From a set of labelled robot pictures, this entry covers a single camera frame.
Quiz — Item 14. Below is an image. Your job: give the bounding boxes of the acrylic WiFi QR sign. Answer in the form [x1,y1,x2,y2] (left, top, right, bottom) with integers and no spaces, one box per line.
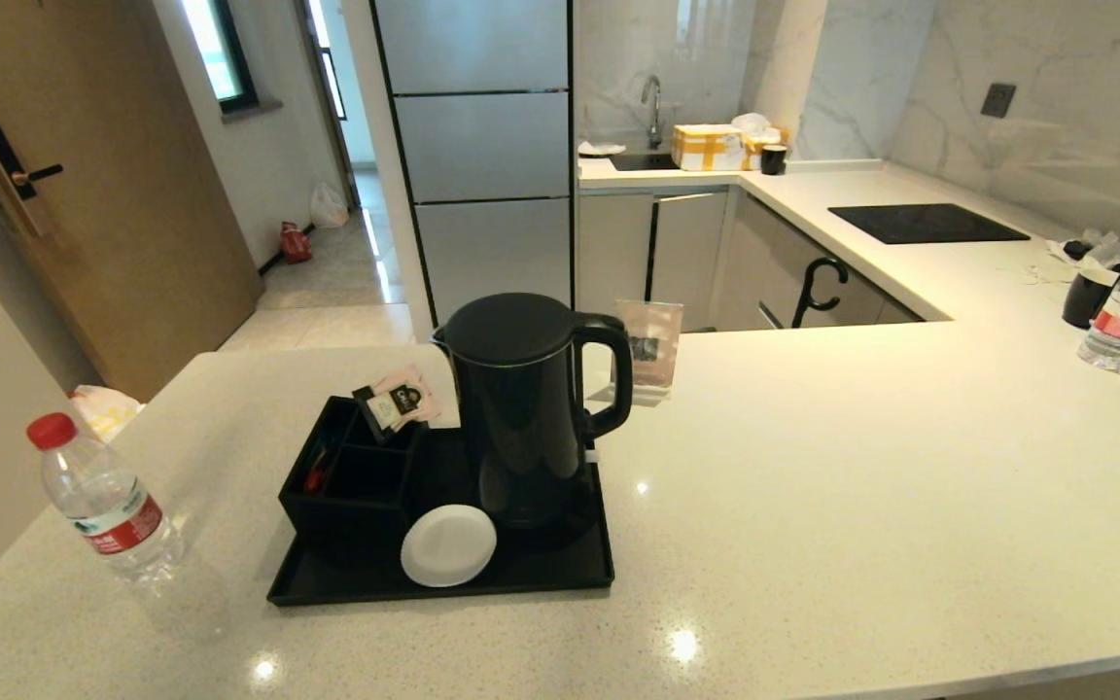
[612,298,685,404]

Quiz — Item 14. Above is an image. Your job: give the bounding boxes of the black curved hook handle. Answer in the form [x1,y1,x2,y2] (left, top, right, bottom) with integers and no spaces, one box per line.
[791,257,851,330]

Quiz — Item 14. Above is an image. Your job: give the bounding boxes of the silver refrigerator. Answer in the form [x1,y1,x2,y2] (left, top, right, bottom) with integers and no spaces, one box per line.
[370,0,576,343]

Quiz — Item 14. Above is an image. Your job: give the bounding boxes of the dark framed window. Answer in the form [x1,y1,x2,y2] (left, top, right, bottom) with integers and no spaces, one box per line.
[181,0,258,114]

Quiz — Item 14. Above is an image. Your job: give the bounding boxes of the white sink cabinet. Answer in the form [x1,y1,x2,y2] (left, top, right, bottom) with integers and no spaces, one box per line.
[577,190,731,333]

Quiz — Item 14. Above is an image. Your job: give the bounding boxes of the grey counter base cabinets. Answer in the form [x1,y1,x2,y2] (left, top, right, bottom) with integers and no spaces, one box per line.
[716,190,926,332]

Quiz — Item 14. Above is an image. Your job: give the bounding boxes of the yellow white plastic bag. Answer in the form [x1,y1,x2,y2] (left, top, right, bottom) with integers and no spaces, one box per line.
[72,385,145,440]

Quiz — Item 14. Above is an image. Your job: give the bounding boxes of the black induction cooktop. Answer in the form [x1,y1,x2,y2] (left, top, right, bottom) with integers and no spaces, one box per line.
[828,202,1033,245]

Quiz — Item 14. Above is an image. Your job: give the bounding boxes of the chrome faucet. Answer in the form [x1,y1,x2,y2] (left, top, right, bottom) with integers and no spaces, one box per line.
[642,75,666,150]

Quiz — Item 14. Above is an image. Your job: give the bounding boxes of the black rectangular serving tray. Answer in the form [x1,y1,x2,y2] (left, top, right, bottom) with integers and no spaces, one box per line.
[266,423,616,608]

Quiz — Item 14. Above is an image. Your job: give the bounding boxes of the crumpled clear plastic wrapper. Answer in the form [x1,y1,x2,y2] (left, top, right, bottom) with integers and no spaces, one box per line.
[1046,229,1120,273]

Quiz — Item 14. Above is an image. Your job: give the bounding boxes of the pink tea sachet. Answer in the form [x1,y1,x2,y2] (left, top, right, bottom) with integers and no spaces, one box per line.
[353,366,442,445]

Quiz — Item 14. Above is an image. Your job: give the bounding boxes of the brown wooden door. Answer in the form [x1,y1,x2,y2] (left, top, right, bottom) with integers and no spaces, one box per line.
[0,0,264,404]

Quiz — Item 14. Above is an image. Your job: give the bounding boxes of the black compartment organizer box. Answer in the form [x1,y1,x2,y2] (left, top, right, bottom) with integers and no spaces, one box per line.
[278,394,430,547]

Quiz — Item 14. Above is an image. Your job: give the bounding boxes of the black mug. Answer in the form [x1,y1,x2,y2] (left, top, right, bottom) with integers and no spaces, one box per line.
[1063,267,1120,330]

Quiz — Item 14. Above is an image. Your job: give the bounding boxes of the black door lock handle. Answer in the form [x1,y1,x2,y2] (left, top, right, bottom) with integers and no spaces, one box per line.
[0,119,66,239]

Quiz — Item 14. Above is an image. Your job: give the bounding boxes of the yellow striped white box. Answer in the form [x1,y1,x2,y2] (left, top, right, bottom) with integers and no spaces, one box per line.
[671,123,748,172]

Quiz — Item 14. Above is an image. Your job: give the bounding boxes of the black electric kettle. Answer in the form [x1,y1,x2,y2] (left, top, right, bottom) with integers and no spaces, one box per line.
[432,293,635,531]

